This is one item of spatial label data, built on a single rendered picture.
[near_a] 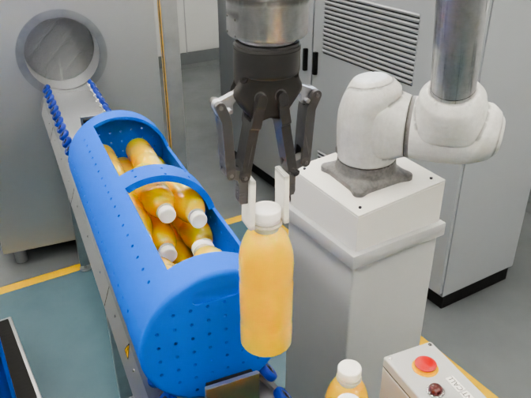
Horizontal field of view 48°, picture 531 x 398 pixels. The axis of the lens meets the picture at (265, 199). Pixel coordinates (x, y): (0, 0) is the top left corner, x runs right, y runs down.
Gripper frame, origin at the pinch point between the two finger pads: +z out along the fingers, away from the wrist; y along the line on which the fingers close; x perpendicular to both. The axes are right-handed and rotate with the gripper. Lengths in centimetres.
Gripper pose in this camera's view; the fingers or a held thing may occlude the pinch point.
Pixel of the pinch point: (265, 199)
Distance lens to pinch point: 76.3
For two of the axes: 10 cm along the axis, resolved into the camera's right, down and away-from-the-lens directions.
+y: -9.2, 1.8, -3.4
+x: 3.8, 4.5, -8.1
